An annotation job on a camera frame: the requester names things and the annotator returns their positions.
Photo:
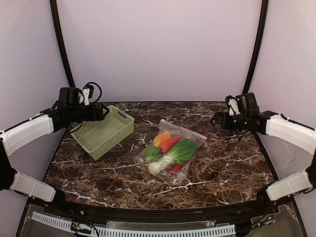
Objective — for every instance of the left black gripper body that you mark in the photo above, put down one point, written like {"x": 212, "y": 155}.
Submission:
{"x": 99, "y": 111}

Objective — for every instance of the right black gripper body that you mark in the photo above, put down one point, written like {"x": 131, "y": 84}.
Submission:
{"x": 219, "y": 119}

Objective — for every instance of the white bok choy toy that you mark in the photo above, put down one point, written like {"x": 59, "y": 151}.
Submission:
{"x": 181, "y": 152}

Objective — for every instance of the red pepper toy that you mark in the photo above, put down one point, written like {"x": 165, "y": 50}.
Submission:
{"x": 168, "y": 144}

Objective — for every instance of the dark red chili toy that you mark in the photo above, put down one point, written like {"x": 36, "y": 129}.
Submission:
{"x": 175, "y": 169}

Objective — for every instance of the clear zip top bag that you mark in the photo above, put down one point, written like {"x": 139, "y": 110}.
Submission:
{"x": 152, "y": 153}

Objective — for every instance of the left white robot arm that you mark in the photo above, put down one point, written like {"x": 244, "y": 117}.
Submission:
{"x": 18, "y": 136}

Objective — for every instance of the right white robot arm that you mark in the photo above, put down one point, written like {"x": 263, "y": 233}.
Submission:
{"x": 279, "y": 126}

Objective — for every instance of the beige perforated plastic basket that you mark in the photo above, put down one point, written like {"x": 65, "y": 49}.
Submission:
{"x": 99, "y": 137}

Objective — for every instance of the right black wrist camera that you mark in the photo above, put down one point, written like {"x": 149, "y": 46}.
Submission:
{"x": 232, "y": 105}

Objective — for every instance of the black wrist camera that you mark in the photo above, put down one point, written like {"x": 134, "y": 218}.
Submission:
{"x": 232, "y": 105}
{"x": 88, "y": 91}

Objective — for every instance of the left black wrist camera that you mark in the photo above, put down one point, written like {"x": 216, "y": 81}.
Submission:
{"x": 88, "y": 91}

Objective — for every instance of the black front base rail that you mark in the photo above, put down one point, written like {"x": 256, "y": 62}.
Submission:
{"x": 240, "y": 213}

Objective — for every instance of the left black frame post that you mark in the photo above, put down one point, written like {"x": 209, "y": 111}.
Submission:
{"x": 60, "y": 42}

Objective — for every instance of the black frame post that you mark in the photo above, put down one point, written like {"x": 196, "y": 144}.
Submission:
{"x": 60, "y": 42}
{"x": 257, "y": 45}

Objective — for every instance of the right black frame post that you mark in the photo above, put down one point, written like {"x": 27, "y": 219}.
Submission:
{"x": 257, "y": 45}

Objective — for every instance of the white slotted cable duct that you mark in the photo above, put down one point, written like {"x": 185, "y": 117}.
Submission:
{"x": 127, "y": 229}

